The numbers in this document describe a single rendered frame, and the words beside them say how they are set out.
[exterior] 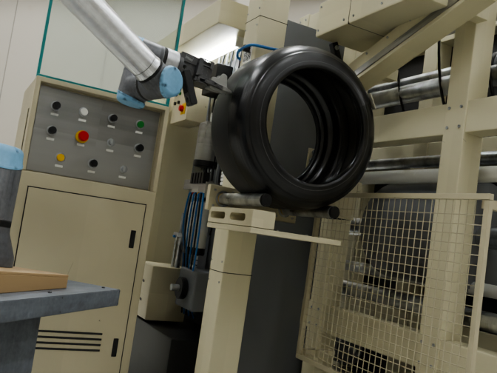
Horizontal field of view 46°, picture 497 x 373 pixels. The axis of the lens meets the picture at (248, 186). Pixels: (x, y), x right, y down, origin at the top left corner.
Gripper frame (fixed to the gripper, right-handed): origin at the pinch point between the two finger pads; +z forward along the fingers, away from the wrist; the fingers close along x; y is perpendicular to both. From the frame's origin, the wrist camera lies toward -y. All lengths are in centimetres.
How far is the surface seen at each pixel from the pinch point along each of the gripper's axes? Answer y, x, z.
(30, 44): 119, 492, -37
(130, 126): -10, 63, -13
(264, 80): 5.3, -11.6, 6.6
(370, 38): 47, 9, 58
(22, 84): 74, 493, -32
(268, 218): -37.6, -9.7, 21.7
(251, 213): -37.5, -8.5, 15.4
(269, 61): 12.8, -9.4, 7.8
